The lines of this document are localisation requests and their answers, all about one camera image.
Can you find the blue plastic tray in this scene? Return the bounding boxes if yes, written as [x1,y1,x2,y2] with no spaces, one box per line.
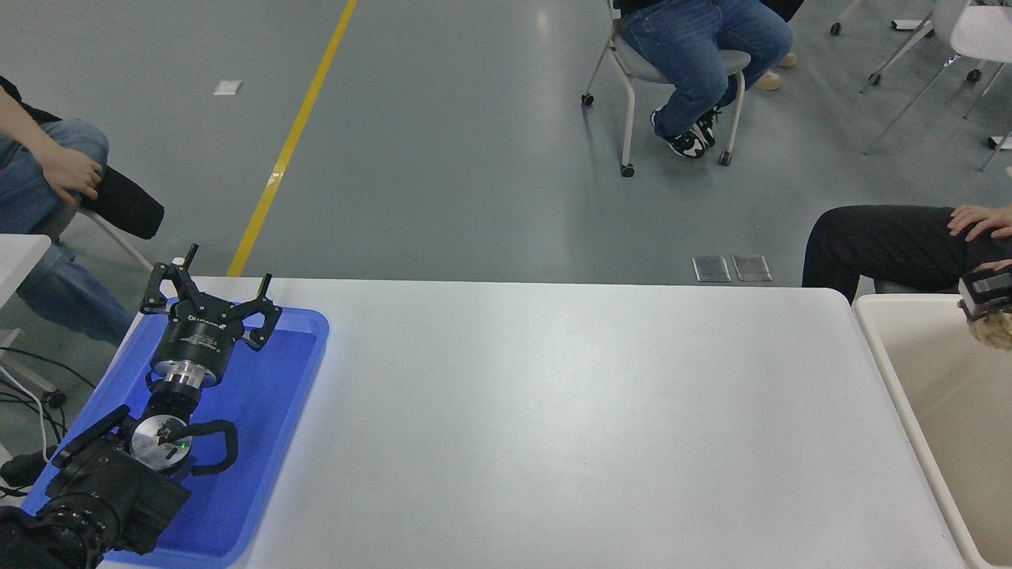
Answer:
[20,299,330,569]

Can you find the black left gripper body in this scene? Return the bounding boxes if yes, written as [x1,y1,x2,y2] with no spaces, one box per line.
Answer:
[152,304,243,374]

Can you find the grey chair with casters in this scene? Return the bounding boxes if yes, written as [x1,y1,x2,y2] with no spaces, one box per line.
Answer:
[580,0,752,178]

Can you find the person's right hand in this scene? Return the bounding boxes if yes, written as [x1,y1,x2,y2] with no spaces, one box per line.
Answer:
[948,203,1012,243]

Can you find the white chair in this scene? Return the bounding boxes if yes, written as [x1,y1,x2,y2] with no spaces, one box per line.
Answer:
[862,0,1012,172]
[829,0,863,36]

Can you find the black chair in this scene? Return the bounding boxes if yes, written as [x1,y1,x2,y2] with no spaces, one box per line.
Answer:
[51,164,165,273]

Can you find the black floor cable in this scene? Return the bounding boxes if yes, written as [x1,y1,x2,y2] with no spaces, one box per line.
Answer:
[0,391,68,443]
[0,346,97,392]

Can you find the person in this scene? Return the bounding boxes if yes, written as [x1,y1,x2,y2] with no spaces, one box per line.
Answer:
[613,0,795,159]
[801,202,1012,305]
[0,75,135,345]
[751,0,807,92]

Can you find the tan paper ball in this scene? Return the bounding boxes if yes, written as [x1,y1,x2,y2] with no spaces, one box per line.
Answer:
[969,310,1012,352]

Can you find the white side table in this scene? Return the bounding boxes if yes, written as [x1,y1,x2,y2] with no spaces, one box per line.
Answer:
[0,234,68,408]

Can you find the large pale bin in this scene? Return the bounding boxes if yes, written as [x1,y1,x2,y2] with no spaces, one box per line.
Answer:
[852,294,1012,569]

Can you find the black box on floor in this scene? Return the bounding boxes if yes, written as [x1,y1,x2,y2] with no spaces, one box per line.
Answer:
[0,447,60,491]

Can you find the white floor cable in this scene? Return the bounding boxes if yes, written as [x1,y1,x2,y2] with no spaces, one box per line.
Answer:
[0,367,50,467]

